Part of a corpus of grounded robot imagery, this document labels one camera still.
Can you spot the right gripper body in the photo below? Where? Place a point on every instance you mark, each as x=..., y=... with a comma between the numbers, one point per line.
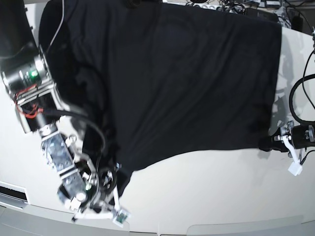
x=99, y=191

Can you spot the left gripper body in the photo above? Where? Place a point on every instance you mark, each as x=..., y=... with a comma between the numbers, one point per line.
x=301, y=136

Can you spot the black t-shirt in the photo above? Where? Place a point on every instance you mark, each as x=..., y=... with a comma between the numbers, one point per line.
x=163, y=79

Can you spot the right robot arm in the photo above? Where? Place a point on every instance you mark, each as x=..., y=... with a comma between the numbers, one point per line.
x=26, y=75

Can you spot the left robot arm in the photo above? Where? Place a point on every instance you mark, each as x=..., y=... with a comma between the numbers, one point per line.
x=296, y=61

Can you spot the black power adapter brick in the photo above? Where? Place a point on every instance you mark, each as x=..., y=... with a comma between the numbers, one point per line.
x=261, y=15

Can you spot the white power strip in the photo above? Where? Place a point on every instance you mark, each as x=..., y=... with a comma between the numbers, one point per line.
x=223, y=6

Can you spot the black round object top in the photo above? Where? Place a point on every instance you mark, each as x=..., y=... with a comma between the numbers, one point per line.
x=132, y=3

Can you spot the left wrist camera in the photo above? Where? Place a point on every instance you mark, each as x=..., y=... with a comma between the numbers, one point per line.
x=295, y=168

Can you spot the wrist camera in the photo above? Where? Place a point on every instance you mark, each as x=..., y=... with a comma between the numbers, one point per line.
x=295, y=168
x=120, y=217

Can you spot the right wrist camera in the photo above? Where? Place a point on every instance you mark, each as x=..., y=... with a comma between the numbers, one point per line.
x=120, y=217

